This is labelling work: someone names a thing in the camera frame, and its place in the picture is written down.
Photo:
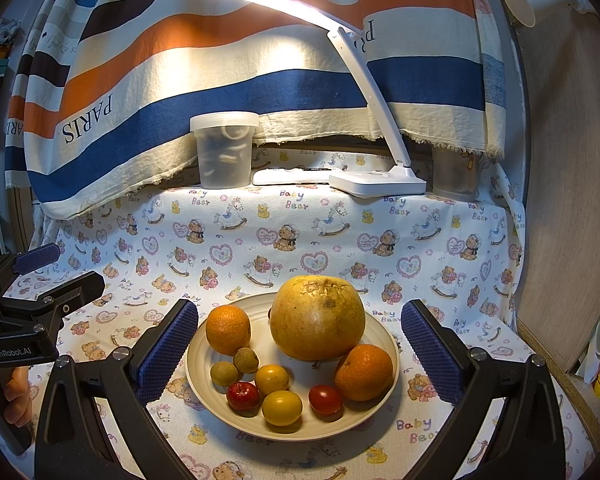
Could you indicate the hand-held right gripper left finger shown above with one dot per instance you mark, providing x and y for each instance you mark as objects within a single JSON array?
[{"x": 167, "y": 355}]

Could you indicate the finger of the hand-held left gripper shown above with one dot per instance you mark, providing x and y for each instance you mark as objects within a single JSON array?
[
  {"x": 37, "y": 258},
  {"x": 75, "y": 290}
]

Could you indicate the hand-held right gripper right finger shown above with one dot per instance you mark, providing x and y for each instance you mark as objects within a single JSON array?
[{"x": 430, "y": 355}]

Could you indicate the brown longan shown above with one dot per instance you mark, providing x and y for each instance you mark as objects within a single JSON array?
[
  {"x": 224, "y": 374},
  {"x": 245, "y": 360}
]

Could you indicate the cream round plate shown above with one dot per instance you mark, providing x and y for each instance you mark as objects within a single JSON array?
[{"x": 215, "y": 395}]

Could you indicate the orange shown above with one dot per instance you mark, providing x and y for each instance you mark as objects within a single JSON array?
[
  {"x": 364, "y": 372},
  {"x": 227, "y": 329}
]

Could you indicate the red cherry tomato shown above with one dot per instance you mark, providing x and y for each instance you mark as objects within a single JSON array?
[
  {"x": 326, "y": 400},
  {"x": 243, "y": 396}
]

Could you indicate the yellow plum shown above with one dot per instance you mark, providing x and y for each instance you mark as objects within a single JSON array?
[
  {"x": 281, "y": 407},
  {"x": 271, "y": 379}
]

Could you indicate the yellow pomelo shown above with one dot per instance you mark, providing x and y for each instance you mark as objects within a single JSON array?
[{"x": 317, "y": 317}]

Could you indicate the person's left hand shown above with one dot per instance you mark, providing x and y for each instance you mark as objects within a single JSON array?
[{"x": 17, "y": 395}]

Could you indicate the bear printed tablecloth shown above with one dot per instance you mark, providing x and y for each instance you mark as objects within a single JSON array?
[{"x": 330, "y": 240}]

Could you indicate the grey plastic container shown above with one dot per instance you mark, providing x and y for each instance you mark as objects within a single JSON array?
[{"x": 452, "y": 172}]

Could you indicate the translucent lidded plastic container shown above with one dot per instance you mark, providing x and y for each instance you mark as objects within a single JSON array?
[{"x": 224, "y": 155}]

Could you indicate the wooden side panel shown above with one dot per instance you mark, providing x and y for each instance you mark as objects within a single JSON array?
[{"x": 570, "y": 210}]

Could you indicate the white remote control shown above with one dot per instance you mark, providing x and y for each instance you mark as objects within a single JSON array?
[{"x": 285, "y": 176}]

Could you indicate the striped cloth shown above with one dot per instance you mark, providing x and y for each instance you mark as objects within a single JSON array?
[{"x": 205, "y": 75}]

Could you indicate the white desk lamp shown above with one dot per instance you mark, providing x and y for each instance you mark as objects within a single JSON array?
[{"x": 375, "y": 110}]

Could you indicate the white cone wall lamp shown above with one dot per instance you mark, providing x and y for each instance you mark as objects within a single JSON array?
[{"x": 530, "y": 0}]

